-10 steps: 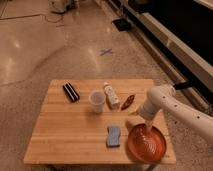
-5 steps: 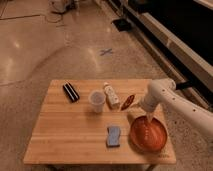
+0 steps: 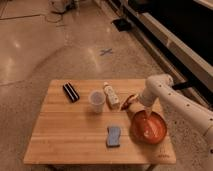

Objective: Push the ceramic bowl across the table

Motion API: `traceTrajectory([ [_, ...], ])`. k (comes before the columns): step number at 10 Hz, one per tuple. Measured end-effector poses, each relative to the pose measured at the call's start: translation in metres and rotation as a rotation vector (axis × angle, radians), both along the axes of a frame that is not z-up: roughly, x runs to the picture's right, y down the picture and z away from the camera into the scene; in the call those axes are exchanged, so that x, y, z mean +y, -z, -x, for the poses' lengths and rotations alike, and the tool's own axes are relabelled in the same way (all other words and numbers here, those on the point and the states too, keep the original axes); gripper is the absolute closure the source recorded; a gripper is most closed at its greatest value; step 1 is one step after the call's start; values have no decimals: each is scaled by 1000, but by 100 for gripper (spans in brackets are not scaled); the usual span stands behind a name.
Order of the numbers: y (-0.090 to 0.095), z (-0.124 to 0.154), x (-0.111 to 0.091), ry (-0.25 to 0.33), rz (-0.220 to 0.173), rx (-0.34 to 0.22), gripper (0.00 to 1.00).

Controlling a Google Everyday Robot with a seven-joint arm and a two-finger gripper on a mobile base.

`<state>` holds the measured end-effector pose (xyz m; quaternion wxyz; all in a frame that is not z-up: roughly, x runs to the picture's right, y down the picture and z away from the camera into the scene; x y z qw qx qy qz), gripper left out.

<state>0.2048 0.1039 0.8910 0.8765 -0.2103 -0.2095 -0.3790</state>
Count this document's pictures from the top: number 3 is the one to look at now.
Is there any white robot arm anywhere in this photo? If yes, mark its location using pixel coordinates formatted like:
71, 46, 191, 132
138, 74, 213, 158

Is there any wooden table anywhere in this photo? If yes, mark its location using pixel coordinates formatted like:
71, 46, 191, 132
24, 80, 176, 165

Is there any blue sponge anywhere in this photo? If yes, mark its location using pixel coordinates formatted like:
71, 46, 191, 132
106, 126, 121, 147

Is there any black rectangular case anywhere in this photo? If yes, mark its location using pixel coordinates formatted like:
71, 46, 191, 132
63, 83, 80, 103

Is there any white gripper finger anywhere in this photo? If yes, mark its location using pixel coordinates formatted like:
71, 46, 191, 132
144, 106, 152, 118

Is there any red snack packet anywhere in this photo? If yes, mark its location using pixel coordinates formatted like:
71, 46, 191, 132
121, 94, 137, 110

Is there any translucent plastic cup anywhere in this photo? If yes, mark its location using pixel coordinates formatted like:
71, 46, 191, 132
88, 91, 105, 113

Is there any small white bottle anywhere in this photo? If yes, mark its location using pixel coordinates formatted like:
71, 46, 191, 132
103, 82, 120, 109

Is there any red ceramic bowl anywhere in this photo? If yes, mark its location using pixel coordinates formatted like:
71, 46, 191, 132
131, 110, 167, 144

